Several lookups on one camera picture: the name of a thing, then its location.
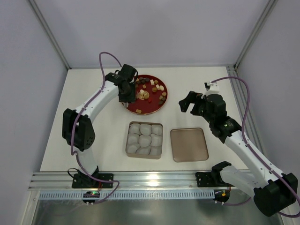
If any gold tin lid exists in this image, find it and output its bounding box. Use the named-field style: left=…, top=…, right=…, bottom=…
left=170, top=127, right=209, bottom=163

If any perforated cable duct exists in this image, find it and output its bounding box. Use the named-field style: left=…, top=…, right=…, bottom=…
left=38, top=189, right=215, bottom=201

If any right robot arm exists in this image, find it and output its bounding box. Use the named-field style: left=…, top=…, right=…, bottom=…
left=179, top=91, right=300, bottom=217

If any aluminium rail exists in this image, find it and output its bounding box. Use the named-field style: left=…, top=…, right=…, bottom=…
left=29, top=171, right=197, bottom=190

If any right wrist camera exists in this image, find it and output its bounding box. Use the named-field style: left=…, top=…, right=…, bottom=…
left=204, top=82, right=219, bottom=96

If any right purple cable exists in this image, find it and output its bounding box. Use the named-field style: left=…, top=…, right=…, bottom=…
left=210, top=76, right=300, bottom=218

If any red round tray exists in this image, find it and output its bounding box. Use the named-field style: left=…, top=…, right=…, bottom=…
left=125, top=75, right=168, bottom=115

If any gold square tin box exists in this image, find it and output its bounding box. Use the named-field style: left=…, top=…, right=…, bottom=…
left=125, top=121, right=164, bottom=160

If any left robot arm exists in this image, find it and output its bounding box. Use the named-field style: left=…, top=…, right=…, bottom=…
left=62, top=64, right=138, bottom=181

